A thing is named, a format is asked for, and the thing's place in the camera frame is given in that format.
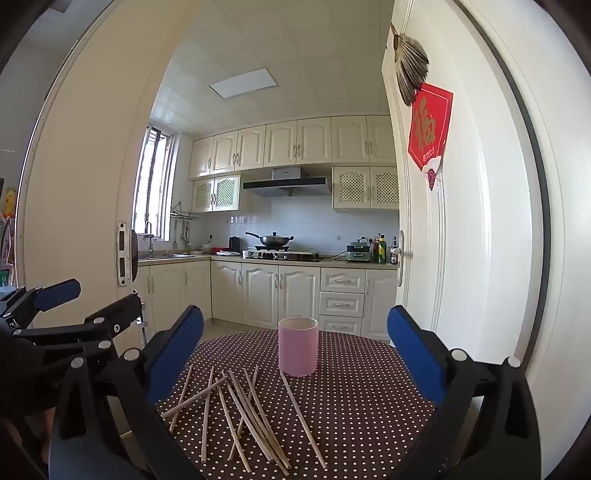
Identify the cream lattice door cabinet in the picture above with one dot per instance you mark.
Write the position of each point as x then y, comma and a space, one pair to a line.
216, 194
364, 187

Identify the silver faucet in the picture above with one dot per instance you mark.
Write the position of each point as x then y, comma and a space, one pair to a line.
149, 240

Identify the metal wok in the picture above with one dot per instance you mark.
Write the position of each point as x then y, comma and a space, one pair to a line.
276, 240

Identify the cream cabinets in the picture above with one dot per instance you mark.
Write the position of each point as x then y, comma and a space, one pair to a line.
258, 290
295, 143

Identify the green yellow bottle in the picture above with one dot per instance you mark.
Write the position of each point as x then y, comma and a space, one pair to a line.
381, 251

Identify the white door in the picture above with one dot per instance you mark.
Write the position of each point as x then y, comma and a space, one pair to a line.
480, 230

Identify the cream lower cabinets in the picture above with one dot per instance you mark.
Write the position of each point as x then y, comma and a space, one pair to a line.
258, 290

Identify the square ceiling light panel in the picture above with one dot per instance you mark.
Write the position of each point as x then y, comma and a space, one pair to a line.
244, 84

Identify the red wall poster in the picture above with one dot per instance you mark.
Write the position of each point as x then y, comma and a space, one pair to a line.
429, 129

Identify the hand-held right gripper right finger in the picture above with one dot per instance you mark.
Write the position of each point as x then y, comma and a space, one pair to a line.
413, 355

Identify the folding fan decoration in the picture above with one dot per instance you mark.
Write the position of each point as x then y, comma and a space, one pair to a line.
411, 69

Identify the kitchen window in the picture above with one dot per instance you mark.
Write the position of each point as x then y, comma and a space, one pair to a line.
152, 184

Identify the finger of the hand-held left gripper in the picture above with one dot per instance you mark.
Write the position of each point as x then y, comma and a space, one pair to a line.
57, 293
115, 314

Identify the bottles and green container group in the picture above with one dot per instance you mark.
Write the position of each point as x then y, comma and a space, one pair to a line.
359, 253

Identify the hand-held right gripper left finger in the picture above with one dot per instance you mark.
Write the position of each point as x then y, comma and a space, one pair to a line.
178, 350

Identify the metal door strike plate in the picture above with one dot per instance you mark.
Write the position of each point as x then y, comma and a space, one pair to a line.
121, 247

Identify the pink cup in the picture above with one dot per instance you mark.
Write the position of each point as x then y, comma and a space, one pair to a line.
298, 350

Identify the group of wooden chopsticks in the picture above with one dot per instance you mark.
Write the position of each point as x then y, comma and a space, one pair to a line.
261, 427

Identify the black range hood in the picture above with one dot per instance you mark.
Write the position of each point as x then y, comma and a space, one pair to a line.
286, 184

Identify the hanging utensil rack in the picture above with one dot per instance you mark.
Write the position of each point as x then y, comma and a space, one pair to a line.
183, 226

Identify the gas stove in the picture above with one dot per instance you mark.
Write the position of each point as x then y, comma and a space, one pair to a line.
286, 255

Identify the cream upper cabinets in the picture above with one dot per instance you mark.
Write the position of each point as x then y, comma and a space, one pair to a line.
295, 143

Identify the brown polka dot tablecloth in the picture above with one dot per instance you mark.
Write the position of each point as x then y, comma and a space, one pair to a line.
360, 415

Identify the dark sauce bottle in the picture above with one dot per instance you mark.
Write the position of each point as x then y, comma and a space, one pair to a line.
394, 253

